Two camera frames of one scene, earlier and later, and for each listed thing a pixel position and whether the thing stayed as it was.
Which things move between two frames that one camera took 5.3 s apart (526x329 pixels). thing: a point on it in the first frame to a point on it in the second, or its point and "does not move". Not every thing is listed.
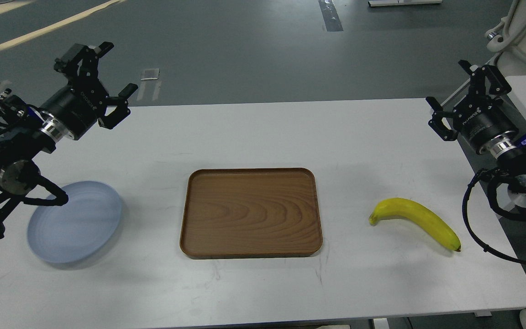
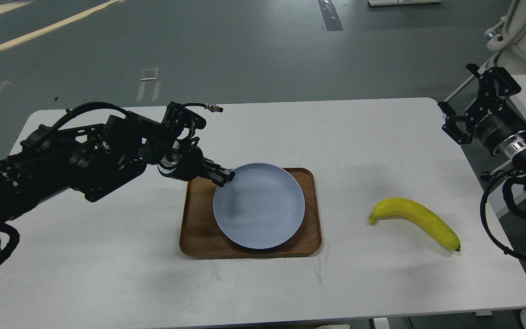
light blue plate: (76, 230) to (262, 207)
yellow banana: (406, 209) does not move
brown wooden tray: (244, 213) does not move
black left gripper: (77, 107) to (186, 161)
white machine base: (525, 39) does not move
